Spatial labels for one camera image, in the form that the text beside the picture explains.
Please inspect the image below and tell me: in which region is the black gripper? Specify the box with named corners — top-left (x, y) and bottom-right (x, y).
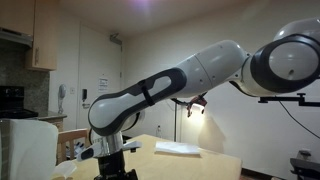
top-left (93, 153), bottom-right (139, 180)

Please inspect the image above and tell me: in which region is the wooden slat back chair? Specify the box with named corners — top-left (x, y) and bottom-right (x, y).
top-left (55, 127), bottom-right (92, 165)

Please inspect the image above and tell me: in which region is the clear plastic bottle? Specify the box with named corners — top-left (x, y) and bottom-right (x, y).
top-left (155, 124), bottom-right (164, 139)

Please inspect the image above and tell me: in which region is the white paper sheet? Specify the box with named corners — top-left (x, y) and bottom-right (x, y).
top-left (153, 140), bottom-right (202, 158)

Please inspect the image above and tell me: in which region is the wooden counter cabinet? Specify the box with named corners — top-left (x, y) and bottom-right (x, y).
top-left (35, 110), bottom-right (68, 133)

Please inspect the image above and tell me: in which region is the white napkin stack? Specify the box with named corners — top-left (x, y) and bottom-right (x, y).
top-left (0, 118), bottom-right (60, 180)

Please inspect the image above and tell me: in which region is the paper notice sheet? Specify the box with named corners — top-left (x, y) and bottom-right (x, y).
top-left (97, 77), bottom-right (110, 94)

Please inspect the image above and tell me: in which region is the white door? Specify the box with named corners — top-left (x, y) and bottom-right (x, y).
top-left (76, 23), bottom-right (124, 130)

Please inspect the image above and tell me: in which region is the floor lamp with red head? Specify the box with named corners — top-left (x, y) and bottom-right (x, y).
top-left (171, 94), bottom-right (209, 143)

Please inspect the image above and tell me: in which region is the black kitchen stove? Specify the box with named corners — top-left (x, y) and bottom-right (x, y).
top-left (0, 85), bottom-right (39, 120)

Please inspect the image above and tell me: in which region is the grey door closer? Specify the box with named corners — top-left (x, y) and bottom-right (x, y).
top-left (109, 32), bottom-right (123, 46)

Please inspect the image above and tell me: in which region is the grey range hood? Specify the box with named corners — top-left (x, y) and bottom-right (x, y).
top-left (0, 27), bottom-right (35, 48)

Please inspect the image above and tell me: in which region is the dark furniture piece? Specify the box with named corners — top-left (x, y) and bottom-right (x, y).
top-left (289, 149), bottom-right (320, 180)

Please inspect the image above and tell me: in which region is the wooden wall cabinet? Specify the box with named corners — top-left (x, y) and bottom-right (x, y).
top-left (0, 0), bottom-right (58, 72)

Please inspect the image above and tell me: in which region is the black hanging cable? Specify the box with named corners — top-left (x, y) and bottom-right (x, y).
top-left (277, 99), bottom-right (320, 140)

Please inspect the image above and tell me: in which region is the black camera boom stand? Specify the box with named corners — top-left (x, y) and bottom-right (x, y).
top-left (257, 92), bottom-right (320, 108)

